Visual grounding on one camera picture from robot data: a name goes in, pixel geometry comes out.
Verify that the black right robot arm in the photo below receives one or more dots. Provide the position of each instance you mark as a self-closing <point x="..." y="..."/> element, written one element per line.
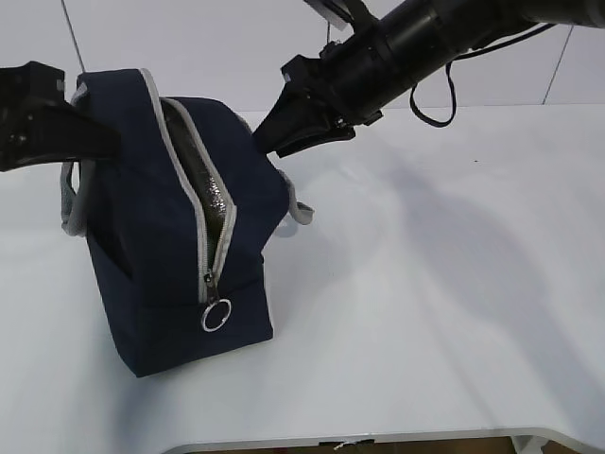
<point x="419" y="37"/>

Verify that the navy blue lunch bag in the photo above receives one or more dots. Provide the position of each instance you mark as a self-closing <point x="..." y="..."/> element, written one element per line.
<point x="177" y="223"/>

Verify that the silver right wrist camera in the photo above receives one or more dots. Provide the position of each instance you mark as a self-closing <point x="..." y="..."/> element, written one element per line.
<point x="335" y="12"/>

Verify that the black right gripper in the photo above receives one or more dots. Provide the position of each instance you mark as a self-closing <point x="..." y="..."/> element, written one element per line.
<point x="353" y="80"/>

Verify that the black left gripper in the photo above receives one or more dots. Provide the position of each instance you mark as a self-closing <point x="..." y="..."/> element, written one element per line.
<point x="35" y="129"/>

